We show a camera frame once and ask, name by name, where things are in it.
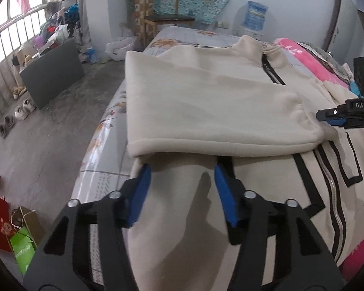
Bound cream zip jacket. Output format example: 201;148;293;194
124;35;364;291

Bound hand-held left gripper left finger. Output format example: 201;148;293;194
23;163;152;291

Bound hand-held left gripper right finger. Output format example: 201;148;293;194
214;156;345;291

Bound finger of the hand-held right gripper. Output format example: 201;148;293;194
316;107;346;127

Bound brown paper bag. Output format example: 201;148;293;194
10;206;46;249

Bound blue water bottle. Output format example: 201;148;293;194
244;0;269;32

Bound green paper bag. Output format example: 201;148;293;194
8;226;37;275

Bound white plastic bag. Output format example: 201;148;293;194
105;36;140;62

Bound dark patterned pillow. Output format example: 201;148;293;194
300;41;355;81

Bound pile of colourful clothes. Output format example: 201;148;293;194
33;3;81;52

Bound floral bed sheet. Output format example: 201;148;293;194
70;26;325;291

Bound metal railing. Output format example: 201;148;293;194
0;4;47;134

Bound brown door frame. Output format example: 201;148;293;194
327;0;343;57

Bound dark grey board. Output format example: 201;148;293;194
20;38;85;110

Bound wooden armchair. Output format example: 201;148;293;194
140;0;196;47

